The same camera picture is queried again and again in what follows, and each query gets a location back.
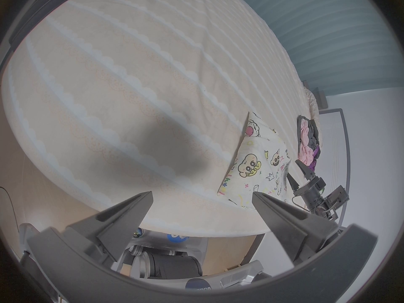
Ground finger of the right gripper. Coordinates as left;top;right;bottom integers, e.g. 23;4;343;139
286;173;301;196
295;159;317;183

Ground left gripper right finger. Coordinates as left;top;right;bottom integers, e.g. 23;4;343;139
252;191;340;263

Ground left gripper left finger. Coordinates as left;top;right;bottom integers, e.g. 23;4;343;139
65;191;154;263

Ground white printed pyjama top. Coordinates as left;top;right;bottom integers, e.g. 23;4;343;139
217;111;291;208

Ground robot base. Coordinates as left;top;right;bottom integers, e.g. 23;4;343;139
120;227;273;290

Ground pile of clothes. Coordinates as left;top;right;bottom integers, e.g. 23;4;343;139
296;114;321;171

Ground bed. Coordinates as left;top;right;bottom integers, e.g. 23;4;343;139
0;0;351;237

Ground grey bedside table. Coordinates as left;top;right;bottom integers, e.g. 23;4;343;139
301;80;329;109

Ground blue-green curtain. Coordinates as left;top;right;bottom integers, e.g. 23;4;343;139
218;0;404;97

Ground black cable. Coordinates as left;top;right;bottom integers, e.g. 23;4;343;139
0;186;20;233
292;194;313;212

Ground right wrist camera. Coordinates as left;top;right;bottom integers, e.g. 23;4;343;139
325;185;350;211

